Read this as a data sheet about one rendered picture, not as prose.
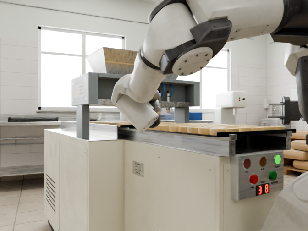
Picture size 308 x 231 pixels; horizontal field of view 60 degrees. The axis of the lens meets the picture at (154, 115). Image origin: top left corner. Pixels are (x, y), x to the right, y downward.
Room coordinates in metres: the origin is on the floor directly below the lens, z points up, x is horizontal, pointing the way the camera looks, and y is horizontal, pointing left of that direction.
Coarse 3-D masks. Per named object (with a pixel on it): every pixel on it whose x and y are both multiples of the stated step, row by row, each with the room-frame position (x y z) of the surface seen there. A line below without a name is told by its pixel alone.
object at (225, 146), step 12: (120, 132) 1.48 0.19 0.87; (132, 132) 1.35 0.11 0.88; (144, 132) 1.24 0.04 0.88; (156, 132) 1.15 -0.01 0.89; (168, 144) 1.08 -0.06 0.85; (180, 144) 1.01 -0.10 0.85; (192, 144) 0.95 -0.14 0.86; (204, 144) 0.90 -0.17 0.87; (216, 144) 0.85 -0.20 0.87; (228, 144) 0.81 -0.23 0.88; (228, 156) 0.81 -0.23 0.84
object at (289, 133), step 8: (240, 136) 1.13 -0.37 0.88; (256, 136) 1.06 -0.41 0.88; (264, 136) 1.03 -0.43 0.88; (272, 136) 1.00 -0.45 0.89; (280, 136) 0.97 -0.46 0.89; (288, 136) 0.95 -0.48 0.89; (240, 144) 1.13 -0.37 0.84; (256, 144) 1.06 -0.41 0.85; (264, 144) 1.03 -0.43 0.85; (272, 144) 1.00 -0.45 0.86; (280, 144) 0.97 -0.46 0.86; (288, 144) 0.96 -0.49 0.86
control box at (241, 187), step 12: (240, 156) 0.83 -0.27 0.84; (252, 156) 0.86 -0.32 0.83; (264, 156) 0.89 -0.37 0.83; (240, 168) 0.83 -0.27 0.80; (252, 168) 0.86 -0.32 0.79; (264, 168) 0.89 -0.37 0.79; (276, 168) 0.93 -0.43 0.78; (240, 180) 0.83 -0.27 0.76; (264, 180) 0.89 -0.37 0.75; (276, 180) 0.93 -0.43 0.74; (240, 192) 0.83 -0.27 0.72; (252, 192) 0.86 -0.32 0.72; (264, 192) 0.89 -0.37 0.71
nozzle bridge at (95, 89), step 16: (80, 80) 1.43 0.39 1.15; (96, 80) 1.33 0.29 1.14; (112, 80) 1.47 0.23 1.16; (176, 80) 1.59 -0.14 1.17; (80, 96) 1.43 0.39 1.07; (96, 96) 1.33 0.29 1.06; (176, 96) 1.70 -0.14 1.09; (192, 96) 1.67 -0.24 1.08; (80, 112) 1.43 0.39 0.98; (176, 112) 1.83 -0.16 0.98; (80, 128) 1.43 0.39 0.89
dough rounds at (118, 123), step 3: (93, 123) 1.81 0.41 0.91; (96, 123) 1.76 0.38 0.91; (99, 123) 1.71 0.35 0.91; (102, 123) 1.66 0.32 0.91; (105, 123) 1.61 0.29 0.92; (108, 123) 1.57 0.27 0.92; (111, 123) 1.53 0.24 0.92; (114, 123) 1.51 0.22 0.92; (117, 123) 1.47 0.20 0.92; (120, 123) 1.47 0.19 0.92; (123, 123) 1.42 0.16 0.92; (126, 123) 1.42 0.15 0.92; (129, 123) 1.50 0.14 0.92; (162, 123) 1.54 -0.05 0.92; (165, 123) 1.55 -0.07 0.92; (168, 123) 1.59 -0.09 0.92
